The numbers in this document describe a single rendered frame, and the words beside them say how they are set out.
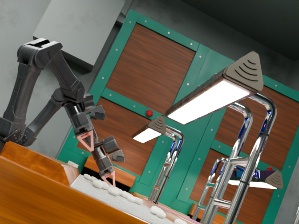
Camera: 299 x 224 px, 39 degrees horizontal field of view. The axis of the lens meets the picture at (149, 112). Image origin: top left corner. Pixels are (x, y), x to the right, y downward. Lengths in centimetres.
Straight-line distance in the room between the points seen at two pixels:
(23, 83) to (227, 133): 155
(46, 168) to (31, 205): 6
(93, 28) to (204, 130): 212
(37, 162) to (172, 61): 203
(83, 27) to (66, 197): 377
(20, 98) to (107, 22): 304
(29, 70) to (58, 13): 300
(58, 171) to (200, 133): 198
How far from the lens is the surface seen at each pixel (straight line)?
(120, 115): 254
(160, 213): 111
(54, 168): 68
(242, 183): 103
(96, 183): 124
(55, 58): 150
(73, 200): 66
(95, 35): 436
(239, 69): 82
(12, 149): 69
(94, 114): 164
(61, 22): 437
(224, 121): 267
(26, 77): 144
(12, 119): 144
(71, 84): 158
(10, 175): 67
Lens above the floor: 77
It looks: 11 degrees up
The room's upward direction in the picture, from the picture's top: 24 degrees clockwise
